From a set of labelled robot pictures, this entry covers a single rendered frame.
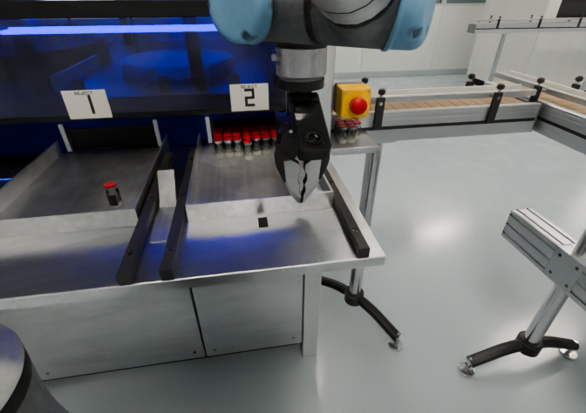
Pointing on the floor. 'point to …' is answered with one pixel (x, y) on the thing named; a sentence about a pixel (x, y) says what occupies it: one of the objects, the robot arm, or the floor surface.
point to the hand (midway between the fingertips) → (302, 198)
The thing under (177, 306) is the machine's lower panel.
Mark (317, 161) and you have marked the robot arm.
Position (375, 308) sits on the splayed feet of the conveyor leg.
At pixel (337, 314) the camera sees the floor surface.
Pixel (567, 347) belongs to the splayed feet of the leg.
